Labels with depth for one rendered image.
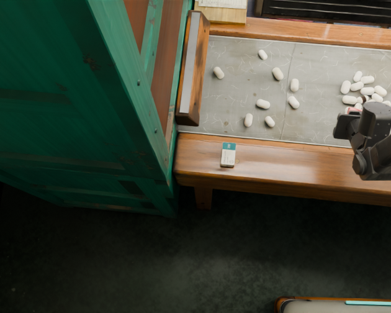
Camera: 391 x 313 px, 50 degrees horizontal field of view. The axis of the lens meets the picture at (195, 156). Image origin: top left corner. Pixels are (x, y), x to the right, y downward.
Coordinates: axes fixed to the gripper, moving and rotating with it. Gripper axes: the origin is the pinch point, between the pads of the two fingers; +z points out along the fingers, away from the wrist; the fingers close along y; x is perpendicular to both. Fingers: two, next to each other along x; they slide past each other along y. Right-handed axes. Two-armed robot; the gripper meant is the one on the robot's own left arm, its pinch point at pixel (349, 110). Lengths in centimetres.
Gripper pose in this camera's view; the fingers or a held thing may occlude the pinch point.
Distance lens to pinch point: 113.6
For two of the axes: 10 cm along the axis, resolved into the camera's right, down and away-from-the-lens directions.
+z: 0.9, -5.6, 8.3
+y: -9.9, -1.0, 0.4
